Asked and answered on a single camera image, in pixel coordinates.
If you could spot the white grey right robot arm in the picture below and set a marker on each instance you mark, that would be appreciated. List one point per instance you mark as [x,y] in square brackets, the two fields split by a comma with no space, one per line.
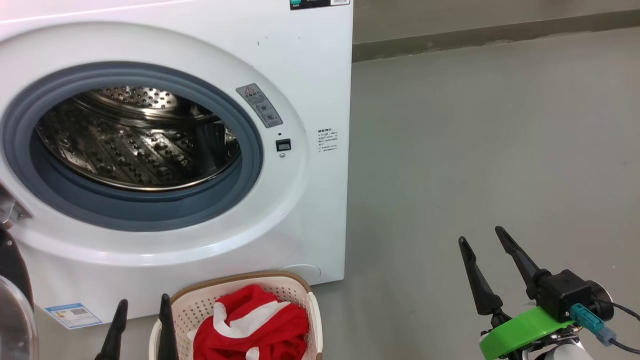
[565,352]

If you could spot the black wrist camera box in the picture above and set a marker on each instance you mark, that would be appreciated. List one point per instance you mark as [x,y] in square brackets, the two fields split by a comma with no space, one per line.
[565,292]

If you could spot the blue energy label sticker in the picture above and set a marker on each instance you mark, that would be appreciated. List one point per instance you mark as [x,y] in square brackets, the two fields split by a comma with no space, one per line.
[75,316]

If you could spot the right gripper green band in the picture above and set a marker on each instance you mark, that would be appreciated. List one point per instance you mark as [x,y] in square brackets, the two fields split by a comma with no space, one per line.
[520,332]

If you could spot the red and white garment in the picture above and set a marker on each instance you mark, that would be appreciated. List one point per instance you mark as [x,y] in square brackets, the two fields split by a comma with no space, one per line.
[250,335]

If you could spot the stainless steel washing machine drum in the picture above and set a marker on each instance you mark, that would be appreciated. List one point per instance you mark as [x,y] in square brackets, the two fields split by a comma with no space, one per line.
[135,150]

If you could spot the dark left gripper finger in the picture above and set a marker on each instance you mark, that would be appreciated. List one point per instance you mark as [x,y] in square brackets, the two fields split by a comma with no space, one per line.
[167,335]
[116,335]

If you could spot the grey warning sticker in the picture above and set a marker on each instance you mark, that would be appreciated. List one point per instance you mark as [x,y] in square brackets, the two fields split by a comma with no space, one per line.
[260,106]

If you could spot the white front-load washing machine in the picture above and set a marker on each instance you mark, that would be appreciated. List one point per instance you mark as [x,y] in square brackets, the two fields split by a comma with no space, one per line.
[300,210]

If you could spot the cream perforated basket brown rim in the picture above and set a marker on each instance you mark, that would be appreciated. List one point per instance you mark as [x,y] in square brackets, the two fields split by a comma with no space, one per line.
[192,305]

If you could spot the round drain filter cover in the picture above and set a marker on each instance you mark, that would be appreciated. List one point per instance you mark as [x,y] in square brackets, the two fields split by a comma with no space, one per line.
[305,271]

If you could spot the black round washer door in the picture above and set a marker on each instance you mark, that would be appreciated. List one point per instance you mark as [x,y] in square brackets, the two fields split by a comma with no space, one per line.
[12,260]

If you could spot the dark brand label strip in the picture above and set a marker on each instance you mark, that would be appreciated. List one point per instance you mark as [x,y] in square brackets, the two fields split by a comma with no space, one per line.
[315,3]

